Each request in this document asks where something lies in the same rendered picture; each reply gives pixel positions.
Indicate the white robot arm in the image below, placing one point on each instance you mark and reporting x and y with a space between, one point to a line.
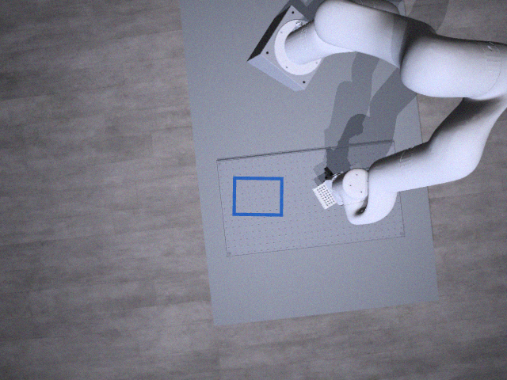
433 65

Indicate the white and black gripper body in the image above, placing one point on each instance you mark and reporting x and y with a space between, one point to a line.
328 182

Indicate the blue floor tape marking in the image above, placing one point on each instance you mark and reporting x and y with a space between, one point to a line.
281 179

